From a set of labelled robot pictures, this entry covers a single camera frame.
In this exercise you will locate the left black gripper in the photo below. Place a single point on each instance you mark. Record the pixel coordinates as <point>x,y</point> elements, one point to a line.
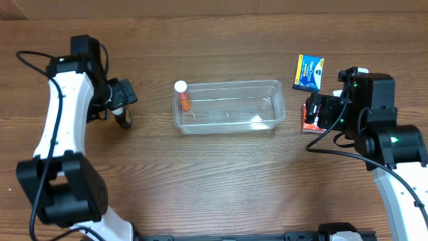
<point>124,94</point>

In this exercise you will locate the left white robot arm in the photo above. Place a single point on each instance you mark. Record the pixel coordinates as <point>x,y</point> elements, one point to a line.
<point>62,186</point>

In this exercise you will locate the white medicine box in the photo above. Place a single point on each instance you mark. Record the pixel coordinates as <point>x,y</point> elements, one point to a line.
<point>337,93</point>

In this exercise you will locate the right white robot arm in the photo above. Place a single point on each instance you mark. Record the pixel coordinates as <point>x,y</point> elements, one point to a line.
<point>396,155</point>

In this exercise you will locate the blue yellow VapoDrops box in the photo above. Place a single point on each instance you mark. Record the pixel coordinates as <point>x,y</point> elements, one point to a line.
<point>309,73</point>

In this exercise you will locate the orange tube white cap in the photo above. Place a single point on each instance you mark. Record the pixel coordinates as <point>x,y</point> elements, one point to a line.
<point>181,89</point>

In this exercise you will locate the red orange medicine box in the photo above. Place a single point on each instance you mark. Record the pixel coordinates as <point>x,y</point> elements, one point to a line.
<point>312,127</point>

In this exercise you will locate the black tube white cap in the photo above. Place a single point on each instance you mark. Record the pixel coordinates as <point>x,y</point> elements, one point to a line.
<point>123,117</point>

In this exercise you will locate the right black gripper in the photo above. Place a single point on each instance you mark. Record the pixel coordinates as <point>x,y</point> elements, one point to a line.
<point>314,109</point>

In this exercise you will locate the clear plastic container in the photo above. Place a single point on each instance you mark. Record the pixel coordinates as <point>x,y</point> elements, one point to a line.
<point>231,107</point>

